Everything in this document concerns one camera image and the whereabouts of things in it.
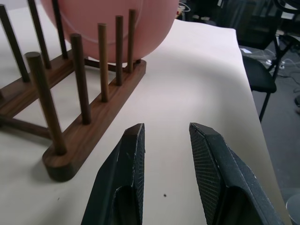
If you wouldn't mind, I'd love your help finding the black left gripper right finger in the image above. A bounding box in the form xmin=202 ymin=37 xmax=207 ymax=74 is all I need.
xmin=188 ymin=122 xmax=291 ymax=225

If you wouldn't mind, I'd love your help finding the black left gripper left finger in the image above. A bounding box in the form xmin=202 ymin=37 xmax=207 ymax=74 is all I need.
xmin=81 ymin=122 xmax=146 ymax=225

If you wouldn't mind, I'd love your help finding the pink plate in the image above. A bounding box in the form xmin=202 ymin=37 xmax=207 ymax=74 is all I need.
xmin=39 ymin=0 xmax=180 ymax=64

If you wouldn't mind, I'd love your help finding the wooden dish rack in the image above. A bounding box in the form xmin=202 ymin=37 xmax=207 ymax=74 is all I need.
xmin=0 ymin=0 xmax=147 ymax=181

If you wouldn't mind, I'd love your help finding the grey round bin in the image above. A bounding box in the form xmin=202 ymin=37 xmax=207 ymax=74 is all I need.
xmin=285 ymin=193 xmax=300 ymax=225

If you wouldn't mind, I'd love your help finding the black office chair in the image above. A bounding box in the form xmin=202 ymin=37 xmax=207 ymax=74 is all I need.
xmin=241 ymin=54 xmax=278 ymax=122

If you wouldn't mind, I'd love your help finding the black desk frame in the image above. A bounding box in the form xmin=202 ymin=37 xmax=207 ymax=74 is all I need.
xmin=264 ymin=32 xmax=300 ymax=78

